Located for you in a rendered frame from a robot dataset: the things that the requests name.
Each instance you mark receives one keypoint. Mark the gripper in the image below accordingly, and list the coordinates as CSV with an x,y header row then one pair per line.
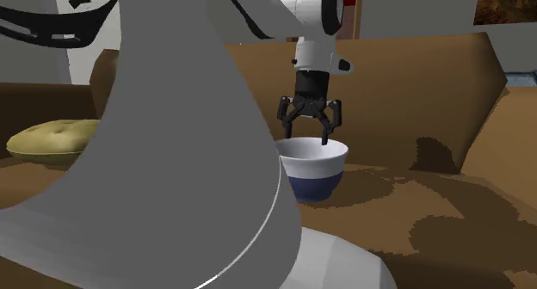
x,y
311,87

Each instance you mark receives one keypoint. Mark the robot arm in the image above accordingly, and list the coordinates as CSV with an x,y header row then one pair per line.
x,y
176,145

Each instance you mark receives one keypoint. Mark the white and blue bowl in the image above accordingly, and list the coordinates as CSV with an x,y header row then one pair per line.
x,y
314,164

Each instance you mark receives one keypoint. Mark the brown sofa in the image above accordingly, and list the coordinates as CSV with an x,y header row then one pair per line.
x,y
419,95

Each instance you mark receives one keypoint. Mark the yellow round cushion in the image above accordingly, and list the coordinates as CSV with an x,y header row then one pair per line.
x,y
50,139

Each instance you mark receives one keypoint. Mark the brown wall picture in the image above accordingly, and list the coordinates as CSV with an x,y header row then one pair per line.
x,y
505,4

